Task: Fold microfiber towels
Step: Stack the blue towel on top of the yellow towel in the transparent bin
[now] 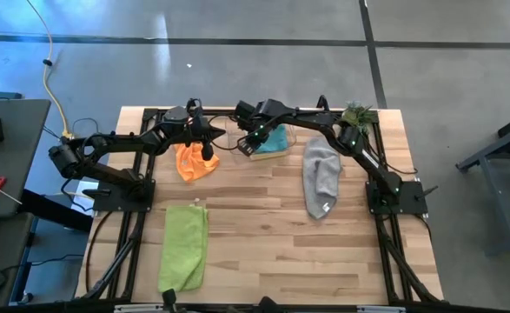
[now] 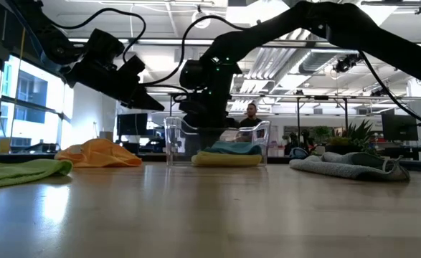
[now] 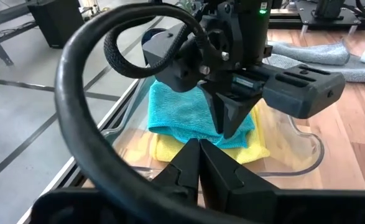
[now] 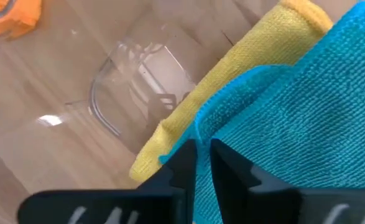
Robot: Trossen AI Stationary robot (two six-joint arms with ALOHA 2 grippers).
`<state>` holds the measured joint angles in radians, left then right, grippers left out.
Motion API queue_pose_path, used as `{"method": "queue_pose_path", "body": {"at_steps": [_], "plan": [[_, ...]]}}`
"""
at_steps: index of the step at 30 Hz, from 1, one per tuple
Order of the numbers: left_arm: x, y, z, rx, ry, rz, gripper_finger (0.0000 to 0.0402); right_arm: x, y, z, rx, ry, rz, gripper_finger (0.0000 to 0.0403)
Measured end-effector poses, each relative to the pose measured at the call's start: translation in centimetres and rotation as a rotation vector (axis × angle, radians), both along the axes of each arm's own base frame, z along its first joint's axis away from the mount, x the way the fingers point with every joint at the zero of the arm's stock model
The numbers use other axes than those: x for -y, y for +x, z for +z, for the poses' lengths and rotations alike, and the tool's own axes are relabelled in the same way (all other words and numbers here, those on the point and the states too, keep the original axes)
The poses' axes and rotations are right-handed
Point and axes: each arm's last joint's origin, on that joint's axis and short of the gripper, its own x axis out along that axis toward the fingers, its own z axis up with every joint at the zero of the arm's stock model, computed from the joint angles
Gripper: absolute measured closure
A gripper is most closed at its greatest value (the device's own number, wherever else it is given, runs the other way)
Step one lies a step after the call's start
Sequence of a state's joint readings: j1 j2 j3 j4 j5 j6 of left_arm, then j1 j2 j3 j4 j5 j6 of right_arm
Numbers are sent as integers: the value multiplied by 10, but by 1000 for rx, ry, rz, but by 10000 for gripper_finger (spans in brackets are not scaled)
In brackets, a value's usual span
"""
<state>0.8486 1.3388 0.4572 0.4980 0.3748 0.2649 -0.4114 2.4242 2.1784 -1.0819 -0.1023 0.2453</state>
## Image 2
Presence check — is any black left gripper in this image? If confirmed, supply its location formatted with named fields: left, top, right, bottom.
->
left=65, top=53, right=166, bottom=111

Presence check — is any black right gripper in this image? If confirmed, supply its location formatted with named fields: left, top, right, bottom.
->
left=179, top=60, right=243, bottom=144

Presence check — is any teal microfiber towel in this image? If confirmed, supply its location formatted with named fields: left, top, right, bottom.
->
left=204, top=140, right=262, bottom=156

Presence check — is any yellow microfiber towel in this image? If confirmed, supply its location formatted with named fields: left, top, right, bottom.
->
left=191, top=150, right=263, bottom=167

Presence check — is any grey microfiber towel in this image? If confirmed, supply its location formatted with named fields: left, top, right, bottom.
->
left=289, top=151, right=411, bottom=182

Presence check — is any orange microfiber towel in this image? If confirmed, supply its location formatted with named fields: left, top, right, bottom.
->
left=55, top=138, right=143, bottom=168

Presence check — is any green microfiber towel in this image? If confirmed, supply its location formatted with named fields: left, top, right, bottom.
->
left=0, top=158, right=74, bottom=190

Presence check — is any black computer monitor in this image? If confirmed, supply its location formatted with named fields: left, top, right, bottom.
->
left=381, top=113, right=419, bottom=142
left=116, top=113, right=148, bottom=136

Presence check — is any clear plastic bin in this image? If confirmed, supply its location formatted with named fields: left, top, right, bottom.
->
left=164, top=116, right=271, bottom=168

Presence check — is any person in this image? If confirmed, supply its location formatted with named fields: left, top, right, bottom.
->
left=238, top=102, right=265, bottom=143

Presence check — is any blue white rounded object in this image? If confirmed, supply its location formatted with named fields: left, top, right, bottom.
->
left=288, top=146, right=310, bottom=160

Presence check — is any small potted green plant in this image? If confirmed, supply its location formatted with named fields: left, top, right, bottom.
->
left=312, top=120, right=380, bottom=157

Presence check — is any black background gantry frame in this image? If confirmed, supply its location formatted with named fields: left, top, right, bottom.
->
left=169, top=93, right=182, bottom=118
left=231, top=93, right=421, bottom=144

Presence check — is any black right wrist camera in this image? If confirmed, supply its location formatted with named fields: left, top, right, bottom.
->
left=179, top=59, right=211, bottom=91

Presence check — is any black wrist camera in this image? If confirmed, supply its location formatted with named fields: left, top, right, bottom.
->
left=179, top=59, right=211, bottom=91
left=84, top=27, right=126, bottom=64

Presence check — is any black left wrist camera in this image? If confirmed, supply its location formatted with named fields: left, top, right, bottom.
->
left=84, top=27, right=126, bottom=64

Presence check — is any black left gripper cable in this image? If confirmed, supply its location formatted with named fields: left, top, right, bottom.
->
left=47, top=7, right=147, bottom=65

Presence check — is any white ring ceiling lamp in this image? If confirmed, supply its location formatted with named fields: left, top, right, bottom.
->
left=191, top=10, right=211, bottom=29

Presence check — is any black aluminium rail frame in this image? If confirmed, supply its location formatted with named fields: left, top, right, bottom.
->
left=0, top=150, right=421, bottom=173

